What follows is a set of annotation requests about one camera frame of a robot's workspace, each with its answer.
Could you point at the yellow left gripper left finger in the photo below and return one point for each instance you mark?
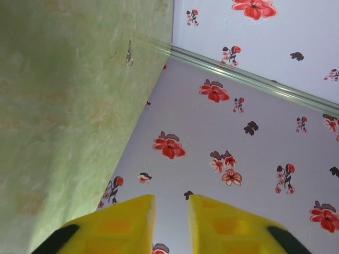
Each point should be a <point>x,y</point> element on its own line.
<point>119,227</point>

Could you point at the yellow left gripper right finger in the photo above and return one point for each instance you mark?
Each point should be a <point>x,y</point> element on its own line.
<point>227,230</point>

